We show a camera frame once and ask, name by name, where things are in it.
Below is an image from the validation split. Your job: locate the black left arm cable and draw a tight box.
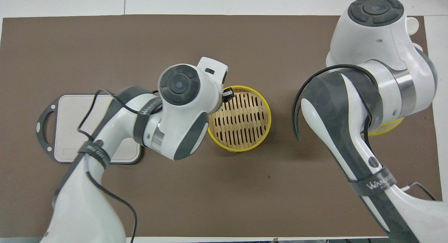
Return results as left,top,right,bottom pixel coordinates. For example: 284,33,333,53
77,90,165,243

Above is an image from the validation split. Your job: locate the yellow-rimmed bamboo steamer base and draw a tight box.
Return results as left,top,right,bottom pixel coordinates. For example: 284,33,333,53
207,85,272,152

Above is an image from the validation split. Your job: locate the brown table mat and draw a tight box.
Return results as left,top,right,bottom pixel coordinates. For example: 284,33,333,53
0,14,447,238

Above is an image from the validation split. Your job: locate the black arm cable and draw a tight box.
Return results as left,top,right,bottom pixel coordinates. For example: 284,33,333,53
293,64,438,201
77,90,165,243

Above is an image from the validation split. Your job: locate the white cutting board grey frame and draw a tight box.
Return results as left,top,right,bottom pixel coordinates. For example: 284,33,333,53
36,93,145,165

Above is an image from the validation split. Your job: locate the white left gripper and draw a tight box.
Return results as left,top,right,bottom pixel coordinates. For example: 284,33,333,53
196,57,235,100

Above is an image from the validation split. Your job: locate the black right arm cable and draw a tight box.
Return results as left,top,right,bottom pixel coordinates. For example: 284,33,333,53
293,64,438,201

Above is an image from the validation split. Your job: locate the yellow-rimmed bamboo steamer tier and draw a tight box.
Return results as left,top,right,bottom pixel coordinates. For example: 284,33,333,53
360,117,405,137

